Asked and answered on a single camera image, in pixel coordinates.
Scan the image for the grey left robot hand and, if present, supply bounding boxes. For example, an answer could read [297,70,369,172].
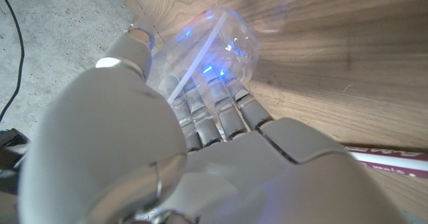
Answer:
[18,15,412,224]

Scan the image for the clear plastic spray bottle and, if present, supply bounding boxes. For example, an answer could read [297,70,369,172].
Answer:
[146,6,260,108]

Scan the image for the white and maroon marker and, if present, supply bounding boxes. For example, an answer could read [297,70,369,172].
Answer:
[344,145,428,180]

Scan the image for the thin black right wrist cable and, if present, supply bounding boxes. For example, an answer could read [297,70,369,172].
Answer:
[0,0,26,123]

